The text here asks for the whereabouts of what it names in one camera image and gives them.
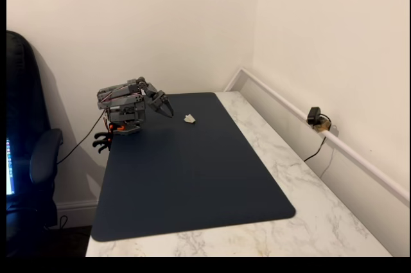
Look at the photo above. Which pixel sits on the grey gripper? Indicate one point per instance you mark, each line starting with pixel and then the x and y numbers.
pixel 159 103

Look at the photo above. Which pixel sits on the white plastic piece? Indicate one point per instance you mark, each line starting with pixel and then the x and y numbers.
pixel 189 119

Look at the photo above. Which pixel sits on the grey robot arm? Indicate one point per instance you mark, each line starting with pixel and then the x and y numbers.
pixel 122 101

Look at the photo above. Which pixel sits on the dark blue desk mat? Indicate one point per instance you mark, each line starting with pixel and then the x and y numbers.
pixel 192 183

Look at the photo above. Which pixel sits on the black table clamp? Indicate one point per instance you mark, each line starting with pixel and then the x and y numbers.
pixel 102 145
pixel 102 135

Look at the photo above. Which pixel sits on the white baseboard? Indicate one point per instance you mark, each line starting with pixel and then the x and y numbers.
pixel 77 210

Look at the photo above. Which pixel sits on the black office chair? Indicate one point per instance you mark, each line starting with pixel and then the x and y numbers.
pixel 25 109

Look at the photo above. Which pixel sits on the black webcam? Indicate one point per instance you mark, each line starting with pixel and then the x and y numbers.
pixel 313 115

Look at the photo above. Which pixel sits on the laptop screen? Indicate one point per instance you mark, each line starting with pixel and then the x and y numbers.
pixel 10 167

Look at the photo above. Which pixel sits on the tan webcam mount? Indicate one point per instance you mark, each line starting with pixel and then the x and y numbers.
pixel 322 126

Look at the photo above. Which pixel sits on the white wall rail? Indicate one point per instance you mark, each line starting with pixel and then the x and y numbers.
pixel 353 156

